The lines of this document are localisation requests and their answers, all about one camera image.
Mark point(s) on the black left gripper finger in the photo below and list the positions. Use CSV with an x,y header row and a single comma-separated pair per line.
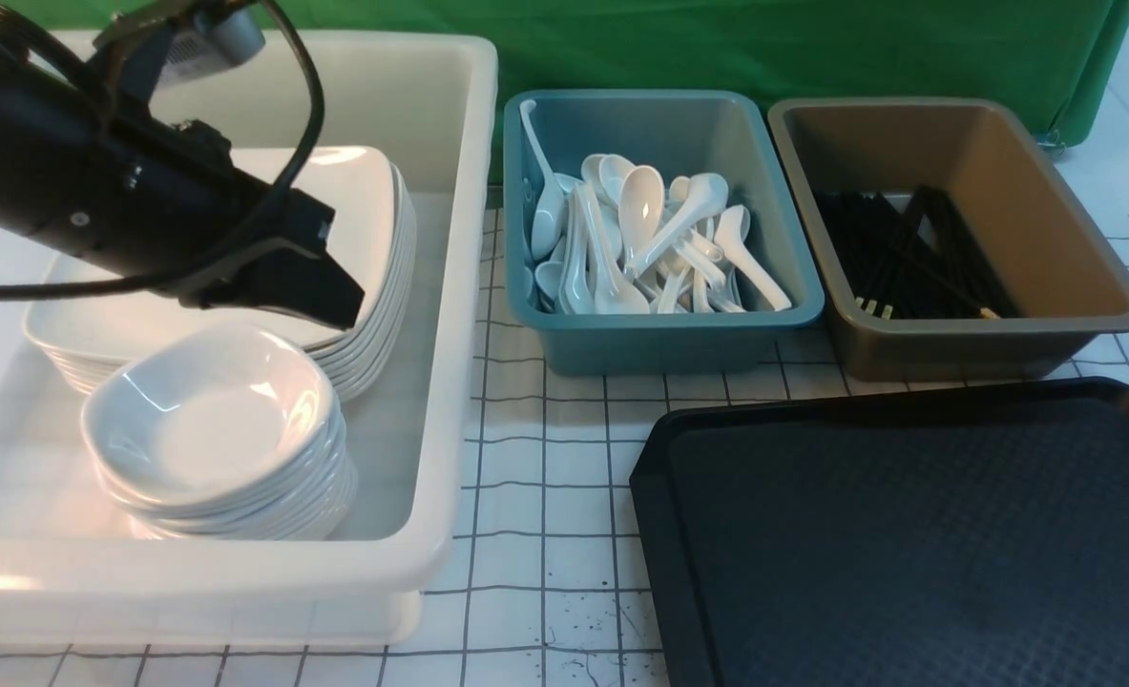
x,y
299,223
316,289

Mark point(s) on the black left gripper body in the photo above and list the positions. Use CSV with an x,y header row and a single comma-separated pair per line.
x,y
137,198

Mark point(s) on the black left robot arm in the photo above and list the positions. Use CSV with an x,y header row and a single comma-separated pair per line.
x,y
23,42

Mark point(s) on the stack of white square plates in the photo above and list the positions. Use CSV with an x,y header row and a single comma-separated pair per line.
x,y
372,237

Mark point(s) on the stack of white small bowls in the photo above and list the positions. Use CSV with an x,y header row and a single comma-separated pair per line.
x,y
229,434

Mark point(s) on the pile of white soup spoons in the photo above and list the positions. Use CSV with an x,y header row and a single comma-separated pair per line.
x,y
618,239

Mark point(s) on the teal plastic bin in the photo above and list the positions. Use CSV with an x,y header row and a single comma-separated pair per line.
x,y
681,132

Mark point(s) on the large white plastic tub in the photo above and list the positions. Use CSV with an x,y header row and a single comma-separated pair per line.
x,y
70,571

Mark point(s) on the pile of black chopsticks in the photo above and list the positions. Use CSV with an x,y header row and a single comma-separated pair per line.
x,y
912,258

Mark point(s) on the brown plastic bin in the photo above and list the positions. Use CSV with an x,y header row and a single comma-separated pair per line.
x,y
1068,282

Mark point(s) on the green cloth backdrop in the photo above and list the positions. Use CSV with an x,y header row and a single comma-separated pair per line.
x,y
1048,61

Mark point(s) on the black serving tray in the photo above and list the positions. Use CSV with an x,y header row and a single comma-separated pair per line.
x,y
959,537

